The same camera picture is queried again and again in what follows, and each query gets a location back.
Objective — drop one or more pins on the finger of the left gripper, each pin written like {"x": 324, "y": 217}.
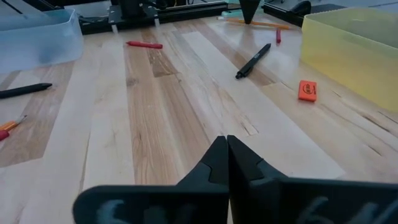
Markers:
{"x": 248, "y": 9}

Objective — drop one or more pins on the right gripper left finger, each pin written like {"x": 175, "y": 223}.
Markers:
{"x": 186, "y": 199}

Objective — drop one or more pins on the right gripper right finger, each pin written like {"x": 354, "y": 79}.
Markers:
{"x": 280, "y": 199}

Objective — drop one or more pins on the orange pencil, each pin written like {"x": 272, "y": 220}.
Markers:
{"x": 7, "y": 125}
{"x": 270, "y": 25}

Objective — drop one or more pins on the red crayon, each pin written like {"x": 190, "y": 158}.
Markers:
{"x": 3, "y": 135}
{"x": 278, "y": 35}
{"x": 144, "y": 44}

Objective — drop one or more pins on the black pen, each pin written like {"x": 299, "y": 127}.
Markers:
{"x": 25, "y": 90}
{"x": 253, "y": 60}

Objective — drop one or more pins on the orange eraser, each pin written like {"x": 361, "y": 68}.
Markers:
{"x": 308, "y": 91}

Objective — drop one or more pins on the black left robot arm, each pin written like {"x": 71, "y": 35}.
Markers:
{"x": 133, "y": 9}

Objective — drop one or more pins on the yellow translucent plastic bin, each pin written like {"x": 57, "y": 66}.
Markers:
{"x": 351, "y": 56}

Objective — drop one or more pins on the clear translucent plastic bin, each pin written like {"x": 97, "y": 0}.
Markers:
{"x": 37, "y": 40}

